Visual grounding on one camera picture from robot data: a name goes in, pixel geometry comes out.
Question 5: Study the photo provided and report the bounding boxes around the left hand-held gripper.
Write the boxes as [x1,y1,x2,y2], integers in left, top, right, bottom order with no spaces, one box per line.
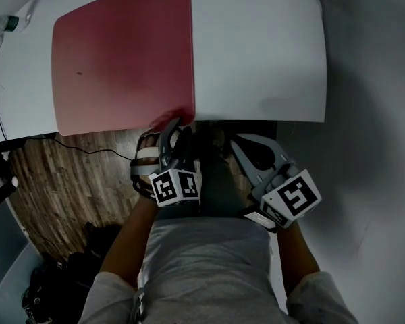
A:
[148,117,203,208]

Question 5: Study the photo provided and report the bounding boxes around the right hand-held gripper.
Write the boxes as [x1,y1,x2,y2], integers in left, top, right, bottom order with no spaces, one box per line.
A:
[229,133,323,230]

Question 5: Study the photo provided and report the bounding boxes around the red mouse pad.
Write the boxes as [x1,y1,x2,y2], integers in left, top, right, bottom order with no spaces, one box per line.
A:
[51,0,196,137]

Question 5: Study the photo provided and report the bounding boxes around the person's right forearm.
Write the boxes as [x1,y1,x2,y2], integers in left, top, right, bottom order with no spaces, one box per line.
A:
[275,223,322,300]

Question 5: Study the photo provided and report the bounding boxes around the person's left forearm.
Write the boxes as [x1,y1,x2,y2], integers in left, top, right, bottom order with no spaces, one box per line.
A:
[99,193,159,289]

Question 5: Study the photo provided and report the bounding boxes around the person's left hand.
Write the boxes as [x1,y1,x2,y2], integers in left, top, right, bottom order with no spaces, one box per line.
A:
[134,132,162,182]

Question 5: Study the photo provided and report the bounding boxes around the person's dark trousers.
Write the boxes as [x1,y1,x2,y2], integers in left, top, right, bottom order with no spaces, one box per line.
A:
[196,130,248,221]

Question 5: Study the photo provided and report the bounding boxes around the small grey tethered box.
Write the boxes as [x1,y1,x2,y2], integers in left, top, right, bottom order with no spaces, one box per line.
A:
[243,209,278,232]

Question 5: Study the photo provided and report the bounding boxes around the person's light grey t-shirt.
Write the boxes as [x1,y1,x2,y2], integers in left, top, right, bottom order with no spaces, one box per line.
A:
[76,214,360,324]

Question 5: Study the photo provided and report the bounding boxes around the black backpack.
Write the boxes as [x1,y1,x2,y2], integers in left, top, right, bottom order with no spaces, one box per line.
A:
[21,221,119,321]

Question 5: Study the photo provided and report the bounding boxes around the black office chair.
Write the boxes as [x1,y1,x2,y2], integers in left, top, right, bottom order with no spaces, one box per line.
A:
[0,142,20,217]

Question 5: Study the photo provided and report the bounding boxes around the green label water bottle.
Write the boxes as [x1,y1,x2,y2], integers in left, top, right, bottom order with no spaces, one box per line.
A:
[0,13,20,34]

